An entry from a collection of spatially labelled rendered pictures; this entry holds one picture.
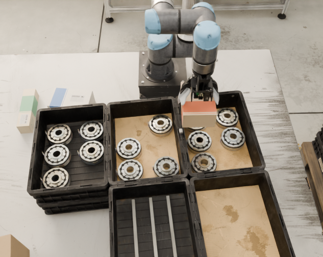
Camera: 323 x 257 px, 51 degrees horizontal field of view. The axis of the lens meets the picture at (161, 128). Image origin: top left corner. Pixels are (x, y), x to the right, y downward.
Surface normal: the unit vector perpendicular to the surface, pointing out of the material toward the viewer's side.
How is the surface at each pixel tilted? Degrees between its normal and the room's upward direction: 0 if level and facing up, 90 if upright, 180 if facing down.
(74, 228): 0
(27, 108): 0
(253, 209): 0
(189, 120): 90
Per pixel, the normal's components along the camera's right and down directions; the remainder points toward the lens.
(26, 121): -0.01, -0.58
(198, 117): 0.02, 0.82
